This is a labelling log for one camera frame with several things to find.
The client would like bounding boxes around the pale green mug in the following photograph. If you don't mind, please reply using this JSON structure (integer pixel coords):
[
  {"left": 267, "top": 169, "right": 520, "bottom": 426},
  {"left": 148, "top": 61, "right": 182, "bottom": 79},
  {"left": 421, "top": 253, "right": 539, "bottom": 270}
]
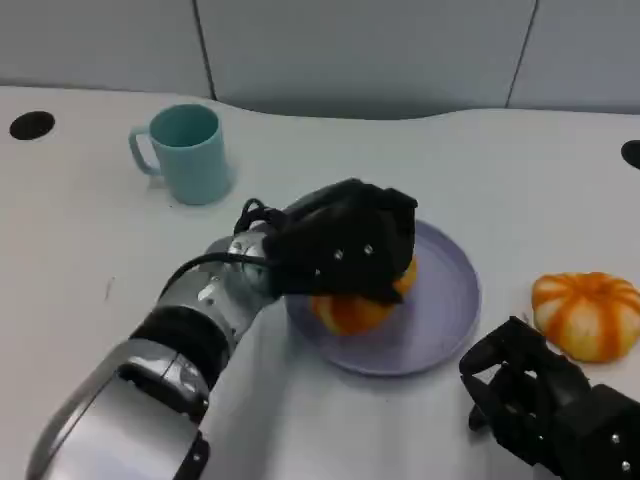
[{"left": 128, "top": 103, "right": 233, "bottom": 206}]

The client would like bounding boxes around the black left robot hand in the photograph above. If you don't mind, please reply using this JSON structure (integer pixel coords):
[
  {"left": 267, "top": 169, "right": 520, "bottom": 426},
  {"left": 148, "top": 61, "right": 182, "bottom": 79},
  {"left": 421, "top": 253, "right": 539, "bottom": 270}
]
[{"left": 263, "top": 177, "right": 419, "bottom": 307}]

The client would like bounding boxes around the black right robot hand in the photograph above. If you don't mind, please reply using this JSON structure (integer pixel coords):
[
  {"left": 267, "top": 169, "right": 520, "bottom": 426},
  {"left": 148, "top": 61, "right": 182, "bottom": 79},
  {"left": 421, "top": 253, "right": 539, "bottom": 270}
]
[{"left": 458, "top": 315, "right": 640, "bottom": 480}]

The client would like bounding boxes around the grey partition panel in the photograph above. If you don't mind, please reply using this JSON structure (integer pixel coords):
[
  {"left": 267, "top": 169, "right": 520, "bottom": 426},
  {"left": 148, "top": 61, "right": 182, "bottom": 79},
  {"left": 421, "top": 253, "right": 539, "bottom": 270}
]
[
  {"left": 505, "top": 0, "right": 640, "bottom": 115},
  {"left": 0, "top": 0, "right": 218, "bottom": 101},
  {"left": 193, "top": 0, "right": 539, "bottom": 121}
]

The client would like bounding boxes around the black table cable hole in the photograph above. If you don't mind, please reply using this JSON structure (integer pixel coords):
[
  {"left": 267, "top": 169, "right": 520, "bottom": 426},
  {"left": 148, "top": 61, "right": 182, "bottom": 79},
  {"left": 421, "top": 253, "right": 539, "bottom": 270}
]
[
  {"left": 620, "top": 139, "right": 640, "bottom": 170},
  {"left": 8, "top": 110, "right": 55, "bottom": 141}
]

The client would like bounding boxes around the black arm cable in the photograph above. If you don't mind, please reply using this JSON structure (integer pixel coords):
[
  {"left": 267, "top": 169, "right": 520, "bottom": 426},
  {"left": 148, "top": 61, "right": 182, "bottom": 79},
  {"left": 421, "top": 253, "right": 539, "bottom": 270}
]
[{"left": 164, "top": 198, "right": 284, "bottom": 296}]

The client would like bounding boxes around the orange and white bread roll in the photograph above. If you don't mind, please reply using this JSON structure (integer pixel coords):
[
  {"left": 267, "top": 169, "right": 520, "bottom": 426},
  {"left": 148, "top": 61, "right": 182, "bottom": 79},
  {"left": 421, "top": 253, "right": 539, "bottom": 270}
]
[
  {"left": 530, "top": 271, "right": 640, "bottom": 364},
  {"left": 312, "top": 256, "right": 419, "bottom": 337}
]

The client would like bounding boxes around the lilac plate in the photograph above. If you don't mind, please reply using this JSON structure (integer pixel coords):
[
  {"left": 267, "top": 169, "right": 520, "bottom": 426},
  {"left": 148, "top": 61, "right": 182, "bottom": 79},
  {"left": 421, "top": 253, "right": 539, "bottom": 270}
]
[{"left": 204, "top": 218, "right": 481, "bottom": 377}]

